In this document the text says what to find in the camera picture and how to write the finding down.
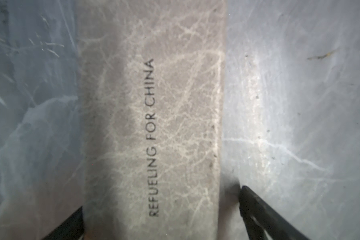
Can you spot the grey rectangular eyeglass case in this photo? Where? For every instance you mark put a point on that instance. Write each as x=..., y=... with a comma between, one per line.
x=151, y=76

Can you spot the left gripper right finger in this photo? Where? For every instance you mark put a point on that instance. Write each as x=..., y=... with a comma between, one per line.
x=262, y=220

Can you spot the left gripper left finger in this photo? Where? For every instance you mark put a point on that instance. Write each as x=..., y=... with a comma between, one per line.
x=71, y=229

